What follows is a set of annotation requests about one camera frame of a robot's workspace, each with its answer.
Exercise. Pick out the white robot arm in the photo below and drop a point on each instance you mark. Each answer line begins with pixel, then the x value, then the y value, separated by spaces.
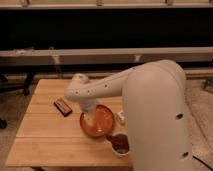
pixel 153 96

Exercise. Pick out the wooden table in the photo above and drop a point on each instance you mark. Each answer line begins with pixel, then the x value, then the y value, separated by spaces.
pixel 45 138

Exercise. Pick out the white horizontal rail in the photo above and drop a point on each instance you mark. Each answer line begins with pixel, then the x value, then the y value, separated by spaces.
pixel 31 57

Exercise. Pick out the orange ceramic bowl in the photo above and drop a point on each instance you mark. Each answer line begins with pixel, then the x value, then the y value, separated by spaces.
pixel 98 123

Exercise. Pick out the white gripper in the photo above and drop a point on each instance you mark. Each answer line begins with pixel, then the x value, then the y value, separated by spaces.
pixel 88 109

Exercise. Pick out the white rectangular box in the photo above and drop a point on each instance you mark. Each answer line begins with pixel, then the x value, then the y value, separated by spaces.
pixel 120 117

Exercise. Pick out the white cup with brown contents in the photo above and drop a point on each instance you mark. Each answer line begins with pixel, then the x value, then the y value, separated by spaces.
pixel 119 144

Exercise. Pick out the dark chocolate bar package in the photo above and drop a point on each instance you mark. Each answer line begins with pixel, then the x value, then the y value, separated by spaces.
pixel 63 107

